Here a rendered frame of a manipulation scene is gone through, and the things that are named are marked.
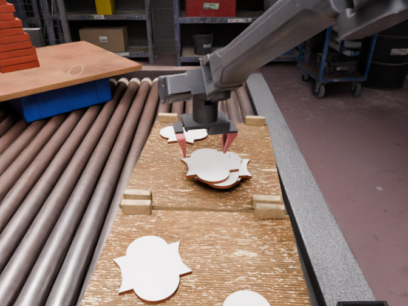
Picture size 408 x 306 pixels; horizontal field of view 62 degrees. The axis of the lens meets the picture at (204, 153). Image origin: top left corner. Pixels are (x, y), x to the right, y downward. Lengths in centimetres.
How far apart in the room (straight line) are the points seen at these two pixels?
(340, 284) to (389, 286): 133
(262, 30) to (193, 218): 39
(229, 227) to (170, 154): 30
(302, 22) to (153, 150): 60
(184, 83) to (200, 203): 25
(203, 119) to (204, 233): 24
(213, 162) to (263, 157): 16
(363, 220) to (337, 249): 159
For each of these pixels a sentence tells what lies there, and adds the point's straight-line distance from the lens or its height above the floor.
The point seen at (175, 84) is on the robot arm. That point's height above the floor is 117.
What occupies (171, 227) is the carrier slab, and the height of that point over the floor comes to 94.
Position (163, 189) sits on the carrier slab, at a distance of 77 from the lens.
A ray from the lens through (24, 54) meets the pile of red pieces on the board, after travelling 135.
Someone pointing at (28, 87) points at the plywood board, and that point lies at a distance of 117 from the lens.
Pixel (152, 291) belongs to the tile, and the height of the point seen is 94.
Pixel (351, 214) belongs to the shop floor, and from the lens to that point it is 230.
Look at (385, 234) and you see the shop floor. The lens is 224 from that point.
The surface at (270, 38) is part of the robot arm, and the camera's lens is 45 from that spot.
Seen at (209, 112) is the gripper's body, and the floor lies 110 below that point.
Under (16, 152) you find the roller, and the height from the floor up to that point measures 91.
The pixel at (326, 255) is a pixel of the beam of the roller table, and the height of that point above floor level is 91.
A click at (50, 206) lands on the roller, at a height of 92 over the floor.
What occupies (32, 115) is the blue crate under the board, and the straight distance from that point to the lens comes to 121.
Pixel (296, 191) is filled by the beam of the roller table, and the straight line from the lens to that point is 82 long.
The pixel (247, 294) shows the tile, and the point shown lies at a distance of 56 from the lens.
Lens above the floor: 140
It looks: 31 degrees down
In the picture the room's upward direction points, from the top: straight up
